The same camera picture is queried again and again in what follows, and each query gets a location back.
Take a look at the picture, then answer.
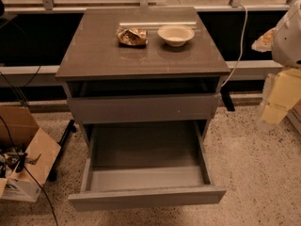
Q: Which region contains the white bowl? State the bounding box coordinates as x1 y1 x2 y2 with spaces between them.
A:
158 24 195 47

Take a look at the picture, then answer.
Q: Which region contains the black stand leg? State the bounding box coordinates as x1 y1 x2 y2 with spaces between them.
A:
48 120 76 182

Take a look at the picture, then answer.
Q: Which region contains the white cable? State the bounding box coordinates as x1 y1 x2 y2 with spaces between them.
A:
220 3 249 89

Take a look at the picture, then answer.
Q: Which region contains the cardboard box right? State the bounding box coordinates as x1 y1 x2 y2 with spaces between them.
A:
287 100 301 135

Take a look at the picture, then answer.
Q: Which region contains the grey drawer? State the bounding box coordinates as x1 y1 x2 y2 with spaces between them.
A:
69 121 226 211
68 94 220 124

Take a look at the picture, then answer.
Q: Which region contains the grey top drawer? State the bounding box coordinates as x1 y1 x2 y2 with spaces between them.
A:
68 94 220 124

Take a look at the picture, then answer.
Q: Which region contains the crumpled chip bag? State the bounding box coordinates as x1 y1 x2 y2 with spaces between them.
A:
116 27 148 46

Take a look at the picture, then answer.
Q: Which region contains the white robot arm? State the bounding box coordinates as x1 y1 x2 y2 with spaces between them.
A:
252 0 301 131

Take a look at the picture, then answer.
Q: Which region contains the open cardboard box left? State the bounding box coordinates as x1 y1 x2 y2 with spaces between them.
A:
0 106 60 202

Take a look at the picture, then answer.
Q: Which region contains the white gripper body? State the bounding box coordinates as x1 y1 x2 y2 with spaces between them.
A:
261 69 301 117

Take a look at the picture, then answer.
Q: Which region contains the black cable on floor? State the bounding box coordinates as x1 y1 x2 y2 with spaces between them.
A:
0 115 60 226

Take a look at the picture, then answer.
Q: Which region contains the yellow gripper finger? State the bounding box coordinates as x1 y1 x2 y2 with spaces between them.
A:
255 104 288 131
251 28 276 53

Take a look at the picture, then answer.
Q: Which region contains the grey drawer cabinet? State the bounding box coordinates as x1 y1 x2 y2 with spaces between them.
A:
55 7 230 139

